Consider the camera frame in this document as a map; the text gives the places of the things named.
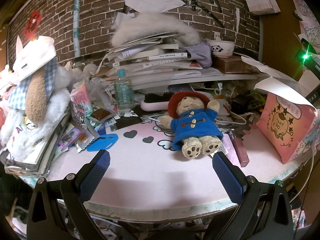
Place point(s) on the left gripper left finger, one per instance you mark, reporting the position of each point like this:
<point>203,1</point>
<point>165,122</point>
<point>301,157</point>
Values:
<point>78,188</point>

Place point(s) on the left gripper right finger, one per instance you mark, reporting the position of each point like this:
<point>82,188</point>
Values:
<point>245,194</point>

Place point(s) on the pink rectangular bar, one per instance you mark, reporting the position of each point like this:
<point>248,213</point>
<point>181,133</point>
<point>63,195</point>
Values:
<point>240,151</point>

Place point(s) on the pink bag pack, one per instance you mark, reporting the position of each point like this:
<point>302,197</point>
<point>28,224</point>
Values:
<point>230,150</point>

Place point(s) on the pink cartoon box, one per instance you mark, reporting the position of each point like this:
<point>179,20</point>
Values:
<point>288,120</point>

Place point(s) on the Paddington bear plush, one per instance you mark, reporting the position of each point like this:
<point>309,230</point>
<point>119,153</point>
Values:
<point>191,117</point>

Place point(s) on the sticker card packets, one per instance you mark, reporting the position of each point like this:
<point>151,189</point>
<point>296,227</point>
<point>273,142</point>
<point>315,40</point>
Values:
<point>78,132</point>

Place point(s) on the blue luggage tag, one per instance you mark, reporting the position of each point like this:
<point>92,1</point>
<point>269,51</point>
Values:
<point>102,142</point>

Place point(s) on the pink chiikawa desk mat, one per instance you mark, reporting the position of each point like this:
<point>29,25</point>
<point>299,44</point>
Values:
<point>149,182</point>

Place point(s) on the brown snack packet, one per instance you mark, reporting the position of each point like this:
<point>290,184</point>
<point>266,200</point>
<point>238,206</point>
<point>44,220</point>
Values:
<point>100,115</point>

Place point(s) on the pink snack packet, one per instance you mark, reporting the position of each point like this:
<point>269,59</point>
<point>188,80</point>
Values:
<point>80,95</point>

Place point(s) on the large white dog plush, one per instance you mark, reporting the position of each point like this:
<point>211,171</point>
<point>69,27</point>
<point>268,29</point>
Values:
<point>34,99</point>

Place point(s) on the clear water bottle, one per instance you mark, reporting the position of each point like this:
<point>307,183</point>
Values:
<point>124,91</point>

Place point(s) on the pink hair brush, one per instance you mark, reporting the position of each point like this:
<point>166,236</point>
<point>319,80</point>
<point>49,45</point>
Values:
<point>154,102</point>

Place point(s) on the brown wooden box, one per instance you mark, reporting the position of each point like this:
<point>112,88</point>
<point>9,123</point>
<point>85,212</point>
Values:
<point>234,65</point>

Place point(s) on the panda ceramic bowl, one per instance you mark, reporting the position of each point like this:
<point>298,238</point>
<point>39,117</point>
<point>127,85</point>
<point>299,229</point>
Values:
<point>222,49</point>

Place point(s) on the purple cloth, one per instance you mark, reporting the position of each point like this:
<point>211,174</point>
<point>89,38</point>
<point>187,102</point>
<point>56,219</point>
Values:
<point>201,53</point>

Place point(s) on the stack of books and papers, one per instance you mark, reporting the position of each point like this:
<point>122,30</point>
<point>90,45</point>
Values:
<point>158,60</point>

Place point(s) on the grey fur piece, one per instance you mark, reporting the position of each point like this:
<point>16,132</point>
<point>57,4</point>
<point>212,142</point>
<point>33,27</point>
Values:
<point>147,24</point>

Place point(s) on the teal wrapped pole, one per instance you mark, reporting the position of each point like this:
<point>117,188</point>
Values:
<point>76,28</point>

